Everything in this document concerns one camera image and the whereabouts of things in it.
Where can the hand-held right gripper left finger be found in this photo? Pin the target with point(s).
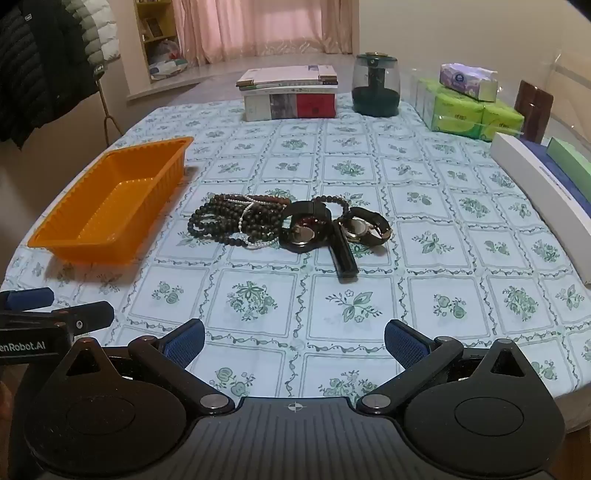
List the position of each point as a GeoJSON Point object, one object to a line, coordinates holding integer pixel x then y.
{"type": "Point", "coordinates": [184, 344]}

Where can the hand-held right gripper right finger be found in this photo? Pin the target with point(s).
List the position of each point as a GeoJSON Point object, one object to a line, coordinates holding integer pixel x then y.
{"type": "Point", "coordinates": [406, 344]}

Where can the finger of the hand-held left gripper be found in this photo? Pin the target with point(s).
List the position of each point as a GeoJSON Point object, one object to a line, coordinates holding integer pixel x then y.
{"type": "Point", "coordinates": [30, 298]}
{"type": "Point", "coordinates": [85, 316]}

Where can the orange plastic tray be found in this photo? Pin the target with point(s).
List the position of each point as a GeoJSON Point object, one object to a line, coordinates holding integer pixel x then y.
{"type": "Point", "coordinates": [115, 198]}

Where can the black wrist watch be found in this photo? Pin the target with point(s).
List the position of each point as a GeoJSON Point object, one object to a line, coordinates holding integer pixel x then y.
{"type": "Point", "coordinates": [374, 221]}
{"type": "Point", "coordinates": [300, 248]}

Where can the green floral tablecloth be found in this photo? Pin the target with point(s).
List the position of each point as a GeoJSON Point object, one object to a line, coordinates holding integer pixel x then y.
{"type": "Point", "coordinates": [415, 300]}

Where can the metal coat stand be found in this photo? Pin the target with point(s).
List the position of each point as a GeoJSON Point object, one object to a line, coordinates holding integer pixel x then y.
{"type": "Point", "coordinates": [105, 108]}

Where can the long white box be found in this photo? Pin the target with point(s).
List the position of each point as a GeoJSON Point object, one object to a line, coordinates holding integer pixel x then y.
{"type": "Point", "coordinates": [531, 166]}

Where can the flat blue box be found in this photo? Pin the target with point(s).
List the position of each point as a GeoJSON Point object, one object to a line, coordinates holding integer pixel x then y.
{"type": "Point", "coordinates": [554, 168]}

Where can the black puffer jacket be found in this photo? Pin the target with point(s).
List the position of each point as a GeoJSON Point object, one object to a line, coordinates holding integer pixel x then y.
{"type": "Point", "coordinates": [32, 69]}

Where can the green tissue multipack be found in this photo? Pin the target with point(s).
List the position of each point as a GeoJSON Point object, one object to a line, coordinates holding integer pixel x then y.
{"type": "Point", "coordinates": [457, 117]}

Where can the glass teapot with green base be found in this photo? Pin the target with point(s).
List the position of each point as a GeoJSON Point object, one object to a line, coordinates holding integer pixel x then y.
{"type": "Point", "coordinates": [374, 97]}

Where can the long green box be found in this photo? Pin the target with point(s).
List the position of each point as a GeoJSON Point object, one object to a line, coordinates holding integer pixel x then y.
{"type": "Point", "coordinates": [572, 154]}

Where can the thick boxed book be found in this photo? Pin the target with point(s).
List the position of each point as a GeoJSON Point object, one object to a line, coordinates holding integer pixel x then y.
{"type": "Point", "coordinates": [277, 105]}

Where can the plastic bag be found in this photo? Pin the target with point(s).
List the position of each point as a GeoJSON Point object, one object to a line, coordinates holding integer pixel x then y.
{"type": "Point", "coordinates": [166, 64]}

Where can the purple tissue pack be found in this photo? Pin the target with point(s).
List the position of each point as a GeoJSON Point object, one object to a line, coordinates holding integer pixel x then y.
{"type": "Point", "coordinates": [461, 81]}

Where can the grey white puffer jacket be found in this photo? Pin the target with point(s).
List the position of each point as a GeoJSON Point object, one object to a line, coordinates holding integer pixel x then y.
{"type": "Point", "coordinates": [97, 32]}

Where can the wooden bookshelf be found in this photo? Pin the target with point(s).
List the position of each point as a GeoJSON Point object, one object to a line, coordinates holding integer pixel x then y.
{"type": "Point", "coordinates": [157, 40]}

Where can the stack of thin books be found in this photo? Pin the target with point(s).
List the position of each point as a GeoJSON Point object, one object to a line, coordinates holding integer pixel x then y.
{"type": "Point", "coordinates": [286, 76]}

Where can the pink curtain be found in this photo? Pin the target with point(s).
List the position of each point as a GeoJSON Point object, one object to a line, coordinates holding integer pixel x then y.
{"type": "Point", "coordinates": [258, 27]}

